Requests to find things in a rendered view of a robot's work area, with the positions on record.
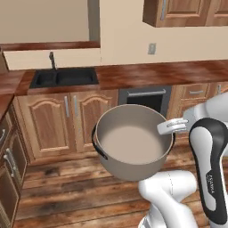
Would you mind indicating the wooden arched cupboard door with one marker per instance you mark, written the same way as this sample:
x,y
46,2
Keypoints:
x,y
44,127
89,118

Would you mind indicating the dark tap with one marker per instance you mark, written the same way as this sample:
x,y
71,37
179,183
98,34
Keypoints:
x,y
52,61

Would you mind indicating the wooden base cupboard door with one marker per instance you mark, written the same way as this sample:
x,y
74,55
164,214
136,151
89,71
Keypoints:
x,y
223,88

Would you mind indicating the dark wooden cupboard door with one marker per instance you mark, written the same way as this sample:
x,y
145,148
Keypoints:
x,y
20,157
7,199

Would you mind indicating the window with wooden sill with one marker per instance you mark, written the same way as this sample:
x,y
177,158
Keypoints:
x,y
44,23

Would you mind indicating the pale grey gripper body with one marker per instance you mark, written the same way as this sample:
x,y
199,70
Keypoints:
x,y
172,126

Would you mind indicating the dark wooden drawer front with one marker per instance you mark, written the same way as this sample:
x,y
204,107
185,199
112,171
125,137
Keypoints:
x,y
6,130

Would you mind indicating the wooden wall cupboard door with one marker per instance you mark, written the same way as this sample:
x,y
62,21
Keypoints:
x,y
219,12
184,12

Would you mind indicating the black double sink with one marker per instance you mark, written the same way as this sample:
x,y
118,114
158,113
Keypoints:
x,y
74,77

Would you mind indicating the grey wall socket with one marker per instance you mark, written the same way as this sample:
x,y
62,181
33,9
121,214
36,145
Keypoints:
x,y
152,49

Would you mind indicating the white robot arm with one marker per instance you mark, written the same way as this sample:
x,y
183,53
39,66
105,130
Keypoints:
x,y
166,196

